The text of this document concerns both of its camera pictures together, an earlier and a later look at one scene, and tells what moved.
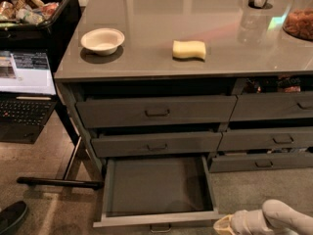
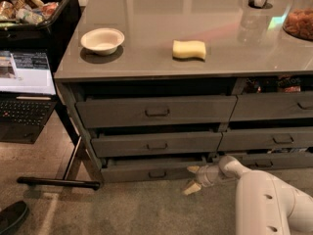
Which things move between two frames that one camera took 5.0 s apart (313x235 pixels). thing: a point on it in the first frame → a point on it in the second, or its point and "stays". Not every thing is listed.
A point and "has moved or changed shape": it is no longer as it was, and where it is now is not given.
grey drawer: (111, 145) stays
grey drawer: (233, 140) stays
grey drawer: (156, 192) has moved or changed shape
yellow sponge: (187, 50) stays
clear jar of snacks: (298, 17) stays
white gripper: (242, 221) → (202, 177)
